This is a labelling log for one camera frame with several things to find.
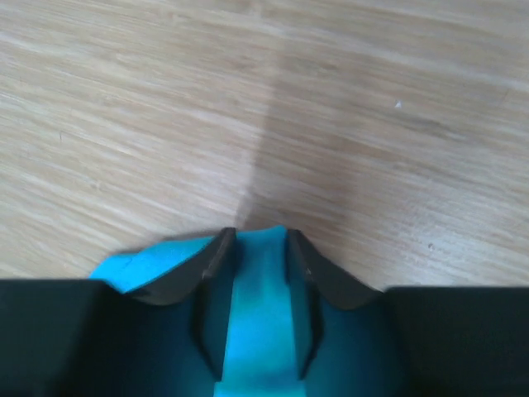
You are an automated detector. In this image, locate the teal t shirt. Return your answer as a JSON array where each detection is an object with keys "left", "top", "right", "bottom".
[{"left": 88, "top": 225, "right": 309, "bottom": 397}]

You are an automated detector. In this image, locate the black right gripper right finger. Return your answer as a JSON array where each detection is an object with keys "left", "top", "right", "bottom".
[{"left": 285, "top": 229, "right": 381, "bottom": 379}]

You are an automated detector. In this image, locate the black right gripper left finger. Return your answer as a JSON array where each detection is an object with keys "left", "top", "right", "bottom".
[{"left": 126, "top": 227, "right": 236, "bottom": 380}]

